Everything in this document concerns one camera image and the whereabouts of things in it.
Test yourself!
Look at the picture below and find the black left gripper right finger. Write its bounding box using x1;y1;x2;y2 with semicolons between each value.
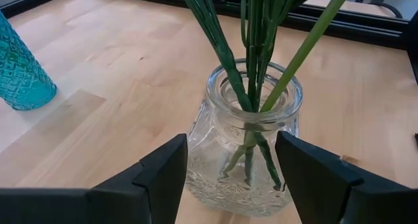
275;131;418;224

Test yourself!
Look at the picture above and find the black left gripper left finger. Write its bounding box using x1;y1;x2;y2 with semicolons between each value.
0;134;189;224

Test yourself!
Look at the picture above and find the clear crystal glass vase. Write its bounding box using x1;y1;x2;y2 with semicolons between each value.
185;57;304;217

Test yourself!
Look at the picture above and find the red artificial tulip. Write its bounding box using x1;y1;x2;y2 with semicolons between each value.
221;0;355;179

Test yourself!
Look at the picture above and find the teal glass vase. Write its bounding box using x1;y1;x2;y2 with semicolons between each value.
0;11;58;111

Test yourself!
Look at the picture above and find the black aluminium table frame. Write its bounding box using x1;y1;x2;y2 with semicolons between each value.
0;0;418;52

